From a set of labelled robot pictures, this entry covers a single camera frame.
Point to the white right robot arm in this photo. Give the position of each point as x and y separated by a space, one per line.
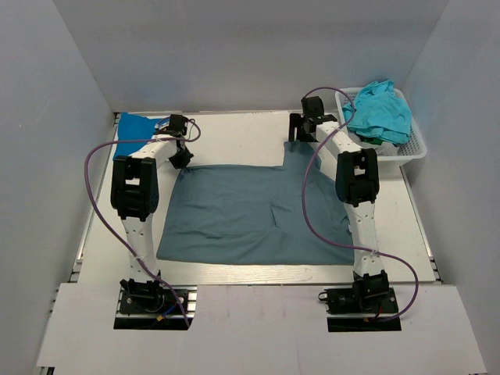
356 181

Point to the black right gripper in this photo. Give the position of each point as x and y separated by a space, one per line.
295 130

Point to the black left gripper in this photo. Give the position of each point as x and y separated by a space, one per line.
181 157

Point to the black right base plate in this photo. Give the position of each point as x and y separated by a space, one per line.
369 305

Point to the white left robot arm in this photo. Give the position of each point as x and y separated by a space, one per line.
135 188

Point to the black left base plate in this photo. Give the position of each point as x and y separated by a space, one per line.
150 305

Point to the crumpled turquoise t shirt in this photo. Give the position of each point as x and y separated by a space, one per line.
379 113

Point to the folded bright blue t shirt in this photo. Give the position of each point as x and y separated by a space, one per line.
134 127

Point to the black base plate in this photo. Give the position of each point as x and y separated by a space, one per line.
150 305
369 305

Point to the grey-blue t shirt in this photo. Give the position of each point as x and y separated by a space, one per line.
257 215

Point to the white plastic basket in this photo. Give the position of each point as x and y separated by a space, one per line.
412 150

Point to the green garment in basket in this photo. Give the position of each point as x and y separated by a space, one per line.
372 140

